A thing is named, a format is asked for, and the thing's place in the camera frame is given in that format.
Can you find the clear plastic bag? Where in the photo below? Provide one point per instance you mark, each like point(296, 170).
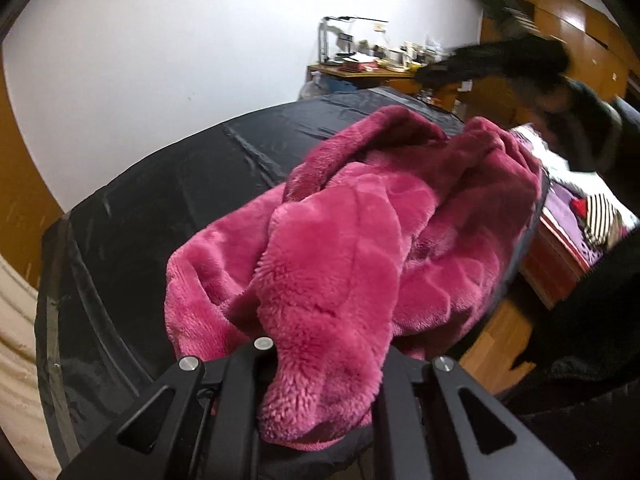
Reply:
point(312, 87)

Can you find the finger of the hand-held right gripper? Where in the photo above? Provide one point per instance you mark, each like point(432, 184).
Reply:
point(440, 71)

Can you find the black white striped cloth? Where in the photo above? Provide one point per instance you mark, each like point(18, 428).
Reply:
point(602, 220)

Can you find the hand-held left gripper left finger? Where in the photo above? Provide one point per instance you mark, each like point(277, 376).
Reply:
point(245, 385)

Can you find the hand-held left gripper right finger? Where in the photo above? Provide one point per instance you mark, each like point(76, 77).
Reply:
point(395, 410)

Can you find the dark grey bed sheet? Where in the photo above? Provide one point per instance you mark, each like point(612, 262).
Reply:
point(175, 185)

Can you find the pink fleece robe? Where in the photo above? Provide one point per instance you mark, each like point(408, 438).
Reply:
point(350, 240)

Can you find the beige curtain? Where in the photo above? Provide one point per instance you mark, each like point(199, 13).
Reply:
point(20, 360)

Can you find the bed with purple blanket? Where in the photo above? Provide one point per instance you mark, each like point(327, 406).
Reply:
point(565, 200)

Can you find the person's black jacket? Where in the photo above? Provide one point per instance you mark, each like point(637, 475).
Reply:
point(590, 335)

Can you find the person's right forearm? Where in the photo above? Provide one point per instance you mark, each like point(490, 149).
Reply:
point(585, 130)

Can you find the metal frame stand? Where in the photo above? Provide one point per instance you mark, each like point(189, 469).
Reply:
point(332, 35)

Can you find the wooden door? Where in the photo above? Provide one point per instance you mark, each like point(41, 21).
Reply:
point(25, 200)

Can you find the cluttered wooden desk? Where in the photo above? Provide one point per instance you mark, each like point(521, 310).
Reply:
point(370, 77)

